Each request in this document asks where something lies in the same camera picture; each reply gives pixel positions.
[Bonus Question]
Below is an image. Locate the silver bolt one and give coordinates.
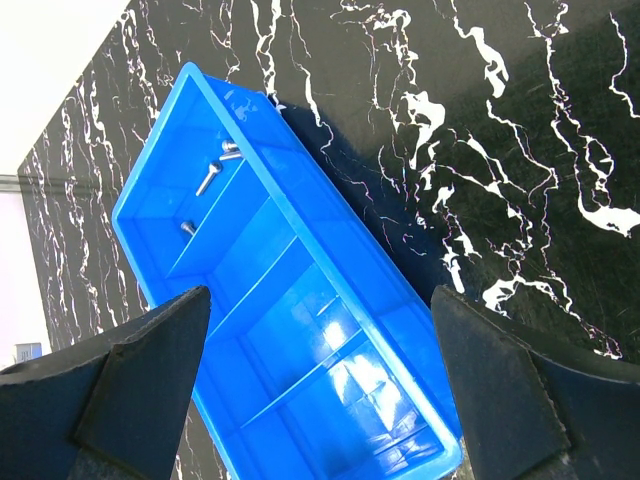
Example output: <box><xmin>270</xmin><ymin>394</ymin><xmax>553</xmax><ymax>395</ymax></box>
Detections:
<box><xmin>196</xmin><ymin>161</ymin><xmax>223</xmax><ymax>196</ymax></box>

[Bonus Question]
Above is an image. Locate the blue plastic divided bin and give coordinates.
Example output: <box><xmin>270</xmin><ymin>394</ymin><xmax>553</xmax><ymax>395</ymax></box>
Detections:
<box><xmin>112</xmin><ymin>63</ymin><xmax>463</xmax><ymax>479</ymax></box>

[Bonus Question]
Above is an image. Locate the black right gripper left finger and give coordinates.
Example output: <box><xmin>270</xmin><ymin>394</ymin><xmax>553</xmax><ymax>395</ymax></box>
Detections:
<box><xmin>1</xmin><ymin>286</ymin><xmax>210</xmax><ymax>479</ymax></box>

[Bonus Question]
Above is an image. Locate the silver bolt two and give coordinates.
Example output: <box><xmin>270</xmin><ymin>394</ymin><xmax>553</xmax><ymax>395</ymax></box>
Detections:
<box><xmin>219</xmin><ymin>140</ymin><xmax>243</xmax><ymax>162</ymax></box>

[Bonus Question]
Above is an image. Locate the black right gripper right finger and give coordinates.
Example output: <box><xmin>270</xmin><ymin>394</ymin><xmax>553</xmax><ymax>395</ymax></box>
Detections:
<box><xmin>431</xmin><ymin>286</ymin><xmax>639</xmax><ymax>479</ymax></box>

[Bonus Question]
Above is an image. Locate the silver bolt three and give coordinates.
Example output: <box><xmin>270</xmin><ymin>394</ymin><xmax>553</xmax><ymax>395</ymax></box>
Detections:
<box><xmin>180</xmin><ymin>221</ymin><xmax>196</xmax><ymax>236</ymax></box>

